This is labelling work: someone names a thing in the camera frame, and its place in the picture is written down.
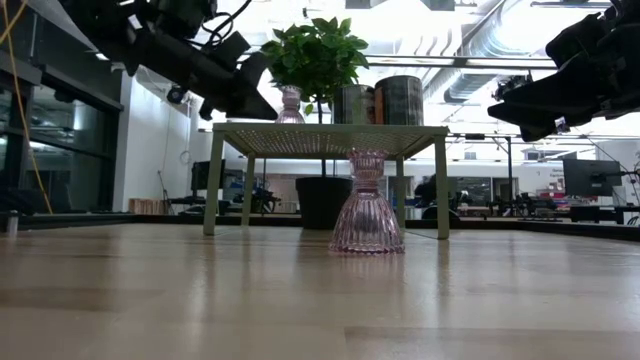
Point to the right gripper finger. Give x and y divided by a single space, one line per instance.
540 131
555 100

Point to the pink ribbed glass candle holder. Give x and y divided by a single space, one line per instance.
367 220
290 112

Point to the silver tin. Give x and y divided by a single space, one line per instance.
352 105

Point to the dark ribbed tin can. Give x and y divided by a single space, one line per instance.
402 100

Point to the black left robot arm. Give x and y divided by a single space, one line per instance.
110 25

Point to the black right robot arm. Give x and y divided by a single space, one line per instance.
630 10

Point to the black ceiling spotlight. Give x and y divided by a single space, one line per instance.
510 85
175 95

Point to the dark computer monitor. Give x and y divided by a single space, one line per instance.
205 175
592 177

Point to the green leafy plant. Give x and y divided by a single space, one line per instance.
315 55

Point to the green perforated metal riser shelf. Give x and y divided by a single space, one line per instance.
325 131

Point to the black desk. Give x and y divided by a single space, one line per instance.
600 212

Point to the wooden crate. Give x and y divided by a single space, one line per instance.
147 206

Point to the person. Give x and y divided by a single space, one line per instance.
427 190

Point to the black plant pot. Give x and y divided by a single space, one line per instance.
322 205

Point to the black chair back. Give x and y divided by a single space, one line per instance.
440 214

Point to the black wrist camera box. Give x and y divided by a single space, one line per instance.
234 47

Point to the distant black gantry frame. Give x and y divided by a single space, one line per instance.
509 165

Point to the black aluminium table frame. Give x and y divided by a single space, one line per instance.
550 229

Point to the small grey post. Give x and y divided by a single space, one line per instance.
12 225

